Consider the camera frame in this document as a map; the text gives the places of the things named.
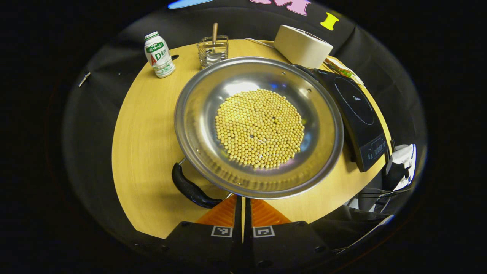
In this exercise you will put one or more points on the wooden stick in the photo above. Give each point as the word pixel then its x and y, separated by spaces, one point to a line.
pixel 215 32

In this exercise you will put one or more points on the pile of yellow soybeans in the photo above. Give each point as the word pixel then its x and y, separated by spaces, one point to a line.
pixel 258 129

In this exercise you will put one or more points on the white drink bottle green label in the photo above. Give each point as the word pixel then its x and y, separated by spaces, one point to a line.
pixel 158 55

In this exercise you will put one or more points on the white cloth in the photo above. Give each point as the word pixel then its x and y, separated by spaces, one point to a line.
pixel 405 160

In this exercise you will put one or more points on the metal clip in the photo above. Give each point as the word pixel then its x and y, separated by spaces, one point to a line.
pixel 84 79

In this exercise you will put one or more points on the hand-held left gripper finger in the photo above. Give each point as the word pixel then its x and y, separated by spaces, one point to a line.
pixel 238 228
pixel 247 228

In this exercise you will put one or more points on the sandwich with lettuce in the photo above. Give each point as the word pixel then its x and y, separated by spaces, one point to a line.
pixel 342 70

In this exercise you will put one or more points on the black induction cooktop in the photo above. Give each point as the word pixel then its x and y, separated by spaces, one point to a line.
pixel 354 114

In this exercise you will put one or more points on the white toaster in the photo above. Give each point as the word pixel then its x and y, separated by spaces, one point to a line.
pixel 300 47

